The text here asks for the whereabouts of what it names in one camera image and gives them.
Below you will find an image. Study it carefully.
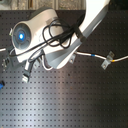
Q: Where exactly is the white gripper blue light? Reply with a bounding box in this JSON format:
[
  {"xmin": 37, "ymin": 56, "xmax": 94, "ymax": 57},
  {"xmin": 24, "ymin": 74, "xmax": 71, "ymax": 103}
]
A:
[{"xmin": 11, "ymin": 7, "xmax": 63, "ymax": 71}]

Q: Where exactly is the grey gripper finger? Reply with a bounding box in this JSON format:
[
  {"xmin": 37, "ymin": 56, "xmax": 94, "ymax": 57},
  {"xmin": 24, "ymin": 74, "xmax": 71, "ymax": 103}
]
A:
[{"xmin": 22, "ymin": 61, "xmax": 31, "ymax": 82}]

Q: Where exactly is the white cable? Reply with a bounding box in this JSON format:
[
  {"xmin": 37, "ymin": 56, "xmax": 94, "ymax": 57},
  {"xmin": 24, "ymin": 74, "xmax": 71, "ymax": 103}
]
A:
[{"xmin": 0, "ymin": 47, "xmax": 128, "ymax": 63}]

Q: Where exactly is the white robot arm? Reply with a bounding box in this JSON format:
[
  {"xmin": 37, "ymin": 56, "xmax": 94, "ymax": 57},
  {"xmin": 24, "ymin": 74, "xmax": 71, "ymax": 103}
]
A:
[{"xmin": 12, "ymin": 0, "xmax": 110, "ymax": 82}]

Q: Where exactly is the metal cable clip left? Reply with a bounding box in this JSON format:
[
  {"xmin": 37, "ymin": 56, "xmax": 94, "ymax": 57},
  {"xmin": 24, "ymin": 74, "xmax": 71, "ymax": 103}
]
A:
[{"xmin": 2, "ymin": 56, "xmax": 10, "ymax": 71}]

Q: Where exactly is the metal cable clip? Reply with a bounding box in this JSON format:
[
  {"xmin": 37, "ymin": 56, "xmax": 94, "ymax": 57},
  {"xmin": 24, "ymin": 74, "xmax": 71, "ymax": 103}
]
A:
[
  {"xmin": 101, "ymin": 51, "xmax": 114, "ymax": 70},
  {"xmin": 69, "ymin": 56, "xmax": 76, "ymax": 64},
  {"xmin": 2, "ymin": 56, "xmax": 10, "ymax": 71}
]

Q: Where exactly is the metal cable clip middle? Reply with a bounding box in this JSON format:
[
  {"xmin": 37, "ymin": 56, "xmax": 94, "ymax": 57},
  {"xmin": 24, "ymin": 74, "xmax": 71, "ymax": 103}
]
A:
[{"xmin": 69, "ymin": 56, "xmax": 76, "ymax": 64}]

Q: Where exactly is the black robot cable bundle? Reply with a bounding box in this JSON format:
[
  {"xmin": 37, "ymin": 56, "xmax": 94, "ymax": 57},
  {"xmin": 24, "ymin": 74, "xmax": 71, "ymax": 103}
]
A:
[{"xmin": 23, "ymin": 13, "xmax": 88, "ymax": 76}]

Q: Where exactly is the metal cable clip right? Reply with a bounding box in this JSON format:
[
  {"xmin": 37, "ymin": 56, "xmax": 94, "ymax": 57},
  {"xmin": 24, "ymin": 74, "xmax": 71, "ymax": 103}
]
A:
[{"xmin": 101, "ymin": 51, "xmax": 114, "ymax": 70}]

